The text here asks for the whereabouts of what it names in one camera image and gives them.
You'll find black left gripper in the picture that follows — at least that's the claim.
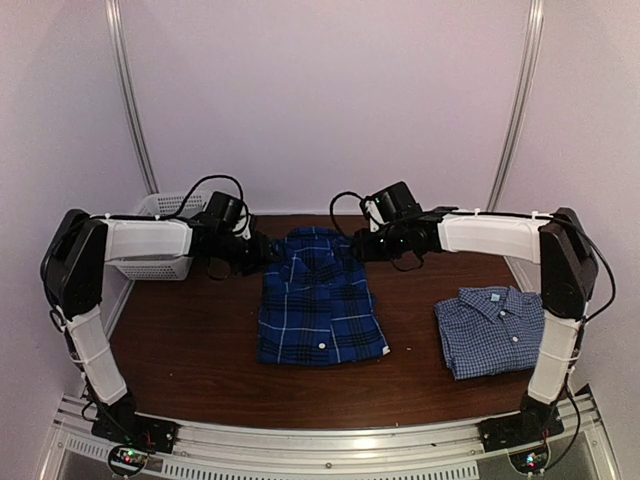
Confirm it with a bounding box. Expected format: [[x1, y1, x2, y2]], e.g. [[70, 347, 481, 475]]
[[215, 230, 283, 276]]

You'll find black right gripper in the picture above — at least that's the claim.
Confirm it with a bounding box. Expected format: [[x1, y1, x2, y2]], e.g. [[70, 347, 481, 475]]
[[348, 223, 408, 263]]

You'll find dark blue plaid shirt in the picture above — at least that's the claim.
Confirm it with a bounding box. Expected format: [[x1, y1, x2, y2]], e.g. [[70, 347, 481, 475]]
[[257, 227, 391, 367]]

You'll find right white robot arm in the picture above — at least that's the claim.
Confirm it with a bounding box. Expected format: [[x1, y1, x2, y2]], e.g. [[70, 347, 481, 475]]
[[354, 181, 608, 442]]

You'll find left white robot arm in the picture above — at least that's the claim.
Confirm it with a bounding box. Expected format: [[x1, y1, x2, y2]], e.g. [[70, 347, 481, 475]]
[[40, 191, 277, 444]]

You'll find folded blue gingham shirt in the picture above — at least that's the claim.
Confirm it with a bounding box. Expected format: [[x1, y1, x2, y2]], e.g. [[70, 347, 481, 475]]
[[434, 286, 544, 381]]

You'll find white plastic mesh basket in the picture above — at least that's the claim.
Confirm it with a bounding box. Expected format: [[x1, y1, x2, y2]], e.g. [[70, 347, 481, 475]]
[[105, 193, 193, 281]]

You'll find left circuit board with leds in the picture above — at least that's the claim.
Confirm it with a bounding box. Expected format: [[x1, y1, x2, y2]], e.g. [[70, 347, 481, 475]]
[[107, 445, 150, 477]]

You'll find circuit board with leds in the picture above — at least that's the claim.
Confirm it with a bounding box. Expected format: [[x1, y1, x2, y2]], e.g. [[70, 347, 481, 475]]
[[107, 445, 150, 477], [509, 446, 550, 475]]

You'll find right circuit board with leds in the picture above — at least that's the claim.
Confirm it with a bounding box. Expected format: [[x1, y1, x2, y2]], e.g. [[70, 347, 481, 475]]
[[509, 446, 550, 475]]

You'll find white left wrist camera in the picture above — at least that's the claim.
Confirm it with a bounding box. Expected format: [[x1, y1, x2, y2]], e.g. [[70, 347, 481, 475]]
[[233, 213, 253, 240]]

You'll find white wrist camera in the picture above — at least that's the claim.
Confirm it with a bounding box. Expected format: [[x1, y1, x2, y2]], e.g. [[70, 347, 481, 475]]
[[233, 213, 253, 240], [360, 199, 386, 233]]

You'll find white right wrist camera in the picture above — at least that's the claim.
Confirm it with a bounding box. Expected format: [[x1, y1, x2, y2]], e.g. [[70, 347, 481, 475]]
[[360, 199, 386, 233]]

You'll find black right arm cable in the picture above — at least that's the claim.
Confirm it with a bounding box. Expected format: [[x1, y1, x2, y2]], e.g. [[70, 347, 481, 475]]
[[328, 190, 369, 236]]

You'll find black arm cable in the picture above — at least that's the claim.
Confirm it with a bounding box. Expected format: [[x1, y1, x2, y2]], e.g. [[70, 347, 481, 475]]
[[172, 174, 247, 216], [328, 190, 369, 236]]

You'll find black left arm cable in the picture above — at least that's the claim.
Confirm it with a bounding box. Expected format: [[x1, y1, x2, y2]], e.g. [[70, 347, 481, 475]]
[[172, 174, 247, 216]]

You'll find aluminium front rail frame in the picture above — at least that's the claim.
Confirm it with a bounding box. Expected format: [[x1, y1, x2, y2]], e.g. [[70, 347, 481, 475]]
[[35, 394, 622, 479]]

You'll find aluminium corner post right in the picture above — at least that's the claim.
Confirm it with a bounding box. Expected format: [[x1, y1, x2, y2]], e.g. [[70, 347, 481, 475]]
[[486, 0, 545, 211]]

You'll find aluminium corner post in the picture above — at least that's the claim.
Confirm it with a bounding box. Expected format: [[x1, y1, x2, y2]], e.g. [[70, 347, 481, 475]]
[[486, 0, 545, 211], [105, 0, 159, 194]]

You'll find aluminium corner post left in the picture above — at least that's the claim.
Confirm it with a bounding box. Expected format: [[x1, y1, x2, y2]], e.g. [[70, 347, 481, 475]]
[[105, 0, 159, 194]]

